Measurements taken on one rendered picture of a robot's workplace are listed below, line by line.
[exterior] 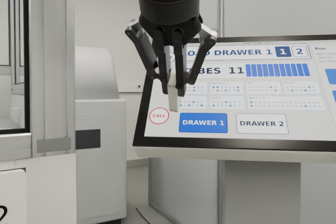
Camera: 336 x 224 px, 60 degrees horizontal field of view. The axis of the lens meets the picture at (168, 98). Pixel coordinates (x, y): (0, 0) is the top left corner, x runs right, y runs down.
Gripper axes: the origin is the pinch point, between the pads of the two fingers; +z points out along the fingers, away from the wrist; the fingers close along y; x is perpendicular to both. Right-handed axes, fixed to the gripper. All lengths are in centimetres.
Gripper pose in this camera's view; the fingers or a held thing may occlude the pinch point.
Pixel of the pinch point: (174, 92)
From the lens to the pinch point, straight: 49.7
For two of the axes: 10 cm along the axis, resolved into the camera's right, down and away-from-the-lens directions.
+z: 0.5, 6.4, 7.7
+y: -9.7, -1.5, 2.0
